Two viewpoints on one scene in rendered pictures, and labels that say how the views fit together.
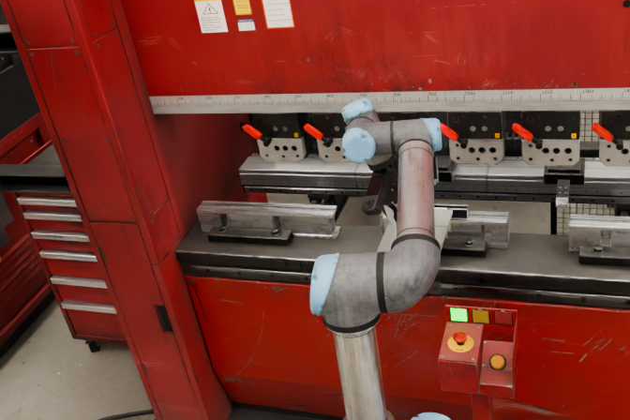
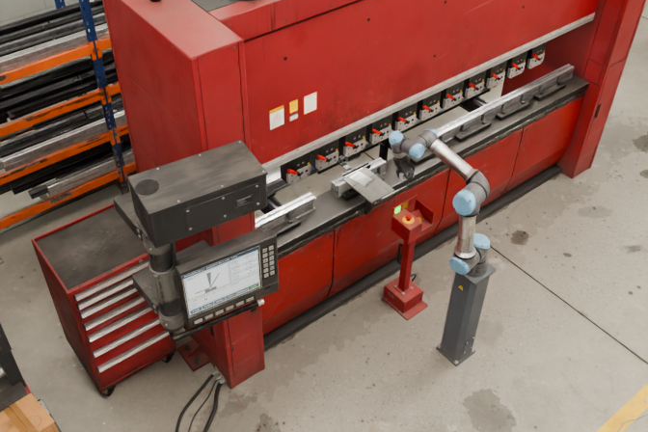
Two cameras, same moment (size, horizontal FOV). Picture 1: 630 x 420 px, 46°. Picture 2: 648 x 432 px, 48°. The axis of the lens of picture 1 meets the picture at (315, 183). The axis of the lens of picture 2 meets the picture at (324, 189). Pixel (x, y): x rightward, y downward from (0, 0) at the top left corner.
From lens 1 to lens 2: 3.21 m
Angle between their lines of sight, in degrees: 51
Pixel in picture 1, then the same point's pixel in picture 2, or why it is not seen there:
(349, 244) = (325, 207)
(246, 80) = (288, 146)
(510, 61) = (397, 92)
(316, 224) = (307, 206)
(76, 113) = not seen: hidden behind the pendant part
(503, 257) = (389, 177)
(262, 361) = (284, 299)
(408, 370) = (354, 256)
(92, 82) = not seen: hidden behind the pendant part
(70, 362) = (100, 413)
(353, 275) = (478, 193)
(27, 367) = not seen: outside the picture
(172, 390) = (246, 350)
